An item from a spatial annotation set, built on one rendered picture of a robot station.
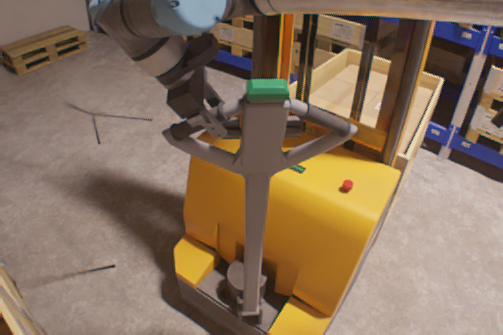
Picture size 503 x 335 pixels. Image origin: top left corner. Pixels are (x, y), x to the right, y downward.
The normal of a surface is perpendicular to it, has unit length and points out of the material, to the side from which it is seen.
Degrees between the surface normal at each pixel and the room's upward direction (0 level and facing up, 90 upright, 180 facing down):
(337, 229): 68
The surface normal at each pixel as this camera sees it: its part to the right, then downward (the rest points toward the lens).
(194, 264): -0.18, -0.58
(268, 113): 0.07, 0.79
